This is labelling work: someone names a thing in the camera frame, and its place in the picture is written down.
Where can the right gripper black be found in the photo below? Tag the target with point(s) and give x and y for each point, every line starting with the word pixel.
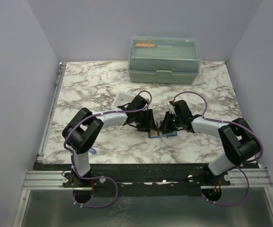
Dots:
pixel 165 126

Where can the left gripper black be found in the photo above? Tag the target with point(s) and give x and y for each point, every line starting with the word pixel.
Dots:
pixel 149 123

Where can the blue leather card holder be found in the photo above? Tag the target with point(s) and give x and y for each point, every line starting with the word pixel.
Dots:
pixel 163 134

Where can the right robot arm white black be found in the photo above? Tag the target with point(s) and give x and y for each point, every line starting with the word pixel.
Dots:
pixel 238 141

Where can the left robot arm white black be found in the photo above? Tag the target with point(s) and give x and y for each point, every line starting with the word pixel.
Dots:
pixel 83 129

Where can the white plastic card tray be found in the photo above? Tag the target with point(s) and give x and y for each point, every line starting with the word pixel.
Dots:
pixel 122 98

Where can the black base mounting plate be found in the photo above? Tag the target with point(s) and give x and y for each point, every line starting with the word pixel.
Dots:
pixel 139 180

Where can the green plastic toolbox clear lid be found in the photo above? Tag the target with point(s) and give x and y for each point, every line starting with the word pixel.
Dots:
pixel 171 61

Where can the orange tool inside toolbox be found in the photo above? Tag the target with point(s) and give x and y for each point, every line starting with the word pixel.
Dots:
pixel 143 45

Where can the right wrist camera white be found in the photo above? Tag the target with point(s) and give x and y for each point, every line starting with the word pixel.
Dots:
pixel 172 110

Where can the blue red handled screwdriver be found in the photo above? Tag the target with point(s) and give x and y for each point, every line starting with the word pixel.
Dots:
pixel 92 151

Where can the aluminium rail frame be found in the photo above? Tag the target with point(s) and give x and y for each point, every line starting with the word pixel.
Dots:
pixel 246 202

